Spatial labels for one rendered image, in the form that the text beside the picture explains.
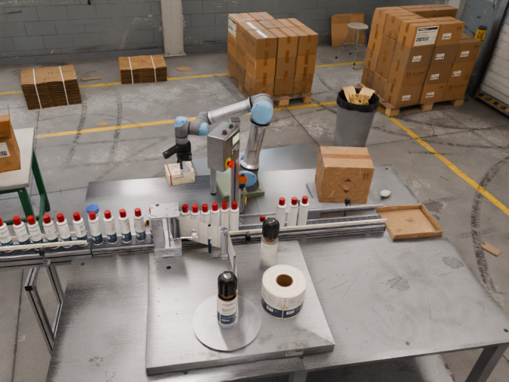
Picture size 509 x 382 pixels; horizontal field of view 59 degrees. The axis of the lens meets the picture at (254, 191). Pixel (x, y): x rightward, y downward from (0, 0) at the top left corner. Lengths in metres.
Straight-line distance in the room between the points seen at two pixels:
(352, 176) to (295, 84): 3.35
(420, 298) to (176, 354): 1.22
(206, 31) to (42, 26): 2.44
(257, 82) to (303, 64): 0.63
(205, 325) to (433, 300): 1.13
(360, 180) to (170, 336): 1.44
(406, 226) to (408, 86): 3.38
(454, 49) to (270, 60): 2.25
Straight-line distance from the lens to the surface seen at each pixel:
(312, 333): 2.08
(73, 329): 2.24
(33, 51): 7.64
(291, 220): 2.50
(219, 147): 2.18
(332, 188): 2.77
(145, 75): 6.60
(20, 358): 3.30
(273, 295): 2.01
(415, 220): 2.89
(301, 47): 5.80
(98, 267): 2.47
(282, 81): 5.84
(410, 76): 5.92
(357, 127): 4.89
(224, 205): 2.37
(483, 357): 2.62
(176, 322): 2.10
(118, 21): 7.50
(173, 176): 2.71
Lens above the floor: 2.54
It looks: 36 degrees down
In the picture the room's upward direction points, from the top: 3 degrees clockwise
